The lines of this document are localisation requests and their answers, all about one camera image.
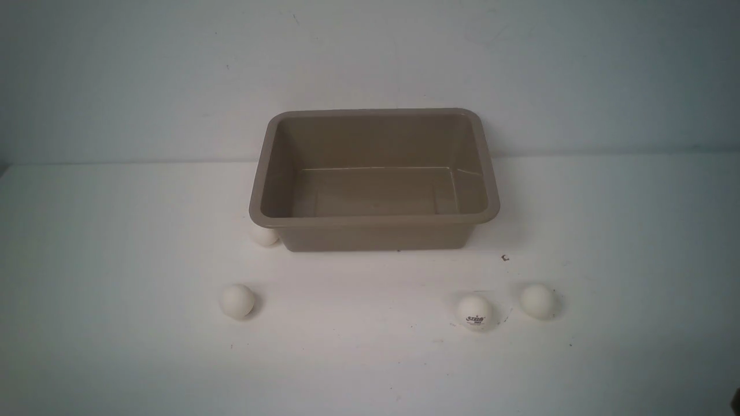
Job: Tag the white ball with logo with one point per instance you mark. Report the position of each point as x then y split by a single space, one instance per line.
474 312

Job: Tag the tan plastic storage bin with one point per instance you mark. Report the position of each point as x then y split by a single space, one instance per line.
374 180

